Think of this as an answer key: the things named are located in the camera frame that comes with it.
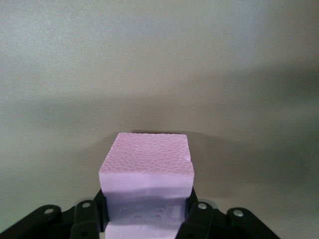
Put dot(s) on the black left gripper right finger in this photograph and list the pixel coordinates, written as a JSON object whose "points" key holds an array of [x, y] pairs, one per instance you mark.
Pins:
{"points": [[202, 219]]}

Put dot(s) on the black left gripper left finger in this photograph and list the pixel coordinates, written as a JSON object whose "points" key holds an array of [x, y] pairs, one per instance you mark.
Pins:
{"points": [[82, 219]]}

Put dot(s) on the pink foam cube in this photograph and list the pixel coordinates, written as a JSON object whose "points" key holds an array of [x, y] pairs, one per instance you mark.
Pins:
{"points": [[147, 161]]}

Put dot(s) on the brown table cover sheet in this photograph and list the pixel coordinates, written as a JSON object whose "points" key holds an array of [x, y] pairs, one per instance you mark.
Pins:
{"points": [[159, 62]]}

